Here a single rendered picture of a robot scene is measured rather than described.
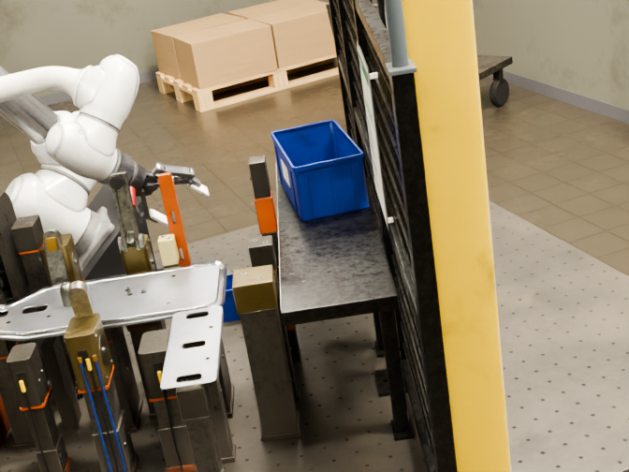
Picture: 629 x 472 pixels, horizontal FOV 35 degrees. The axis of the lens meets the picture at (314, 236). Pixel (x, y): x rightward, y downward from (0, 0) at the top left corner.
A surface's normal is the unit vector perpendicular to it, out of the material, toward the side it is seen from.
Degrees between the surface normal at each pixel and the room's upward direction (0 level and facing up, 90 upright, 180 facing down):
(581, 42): 90
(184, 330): 0
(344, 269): 0
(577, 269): 0
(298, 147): 90
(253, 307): 90
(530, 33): 90
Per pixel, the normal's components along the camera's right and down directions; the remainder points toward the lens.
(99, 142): 0.68, 0.08
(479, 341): 0.04, 0.39
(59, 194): 0.52, -0.18
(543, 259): -0.14, -0.91
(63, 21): 0.36, 0.32
